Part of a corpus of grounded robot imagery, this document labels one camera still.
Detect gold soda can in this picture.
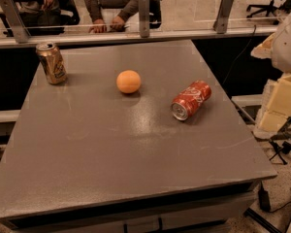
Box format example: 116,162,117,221
36,42,68,84

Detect seated person at left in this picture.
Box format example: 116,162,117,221
19,0,80,36

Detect red coke can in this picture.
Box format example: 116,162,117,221
171,81,211,121

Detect person in brown sweater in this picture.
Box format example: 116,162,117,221
84,0,139,33

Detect right metal bracket post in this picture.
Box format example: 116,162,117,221
213,0,234,34

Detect metal rail behind table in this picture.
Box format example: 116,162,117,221
0,25,277,49

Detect middle metal bracket post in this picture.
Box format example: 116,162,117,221
138,0,149,38

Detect left metal bracket post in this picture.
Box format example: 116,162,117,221
0,0,29,44

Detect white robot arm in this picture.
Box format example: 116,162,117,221
251,13,291,139

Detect black tripod stand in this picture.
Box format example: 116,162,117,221
270,141,291,165

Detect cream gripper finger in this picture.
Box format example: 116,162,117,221
250,34,275,59
253,74,291,138

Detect black power adapter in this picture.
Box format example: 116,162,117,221
258,183,271,212

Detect metal bracket post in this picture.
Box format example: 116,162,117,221
138,0,149,38
213,0,234,34
0,0,29,44

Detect orange fruit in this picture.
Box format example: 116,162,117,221
116,70,142,94

